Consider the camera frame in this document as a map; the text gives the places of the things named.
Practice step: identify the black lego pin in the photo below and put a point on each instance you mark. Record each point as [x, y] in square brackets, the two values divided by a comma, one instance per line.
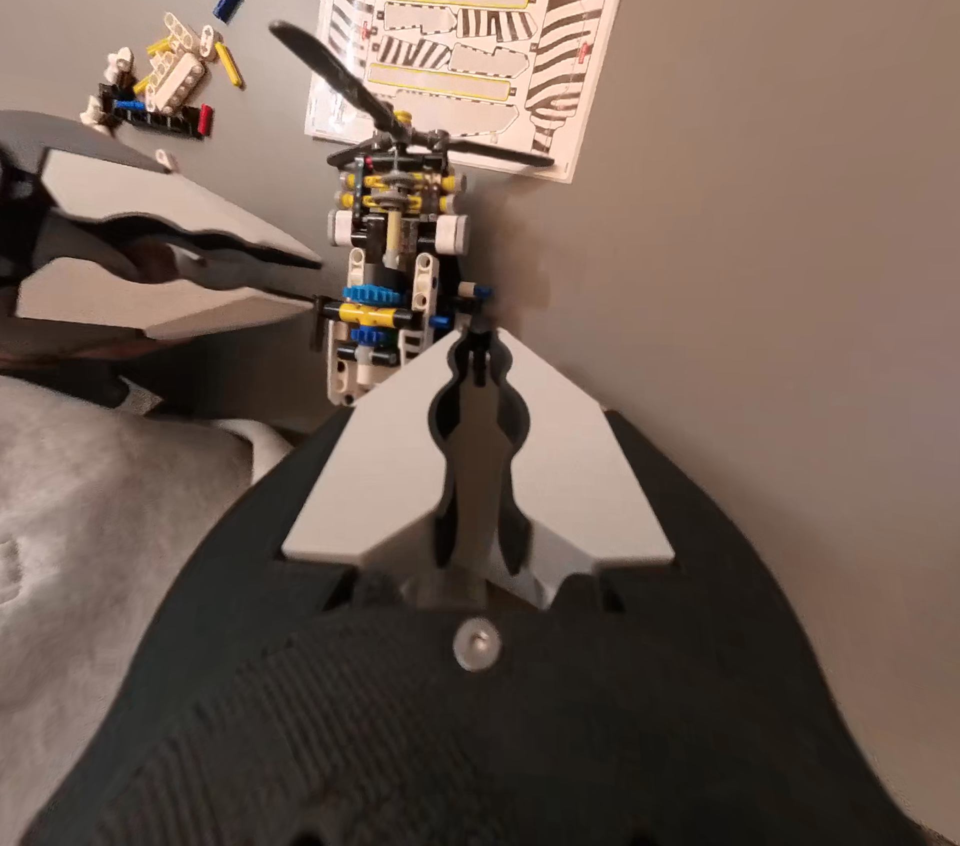
[480, 358]

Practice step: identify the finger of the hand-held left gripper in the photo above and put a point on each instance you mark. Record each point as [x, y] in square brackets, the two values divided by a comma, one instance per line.
[150, 193]
[112, 302]

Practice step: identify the pile of loose lego pieces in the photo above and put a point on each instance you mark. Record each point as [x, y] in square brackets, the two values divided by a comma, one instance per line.
[176, 77]

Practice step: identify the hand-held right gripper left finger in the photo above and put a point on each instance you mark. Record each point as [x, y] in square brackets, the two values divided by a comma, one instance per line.
[367, 478]

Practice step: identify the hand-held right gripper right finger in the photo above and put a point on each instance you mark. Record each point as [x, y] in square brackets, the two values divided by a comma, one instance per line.
[592, 486]

